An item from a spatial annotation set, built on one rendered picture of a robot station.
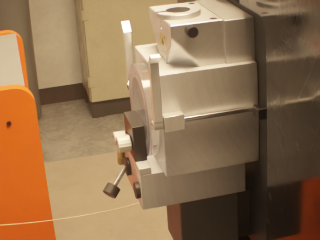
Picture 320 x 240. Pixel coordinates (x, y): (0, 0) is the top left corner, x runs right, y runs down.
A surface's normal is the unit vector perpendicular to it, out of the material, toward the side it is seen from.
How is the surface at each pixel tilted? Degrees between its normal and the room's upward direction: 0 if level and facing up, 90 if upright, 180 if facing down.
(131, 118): 0
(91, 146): 0
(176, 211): 90
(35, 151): 90
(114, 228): 0
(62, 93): 90
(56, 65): 90
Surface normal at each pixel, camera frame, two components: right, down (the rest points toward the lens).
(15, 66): -0.06, -0.93
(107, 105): 0.24, 0.35
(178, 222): -0.97, 0.15
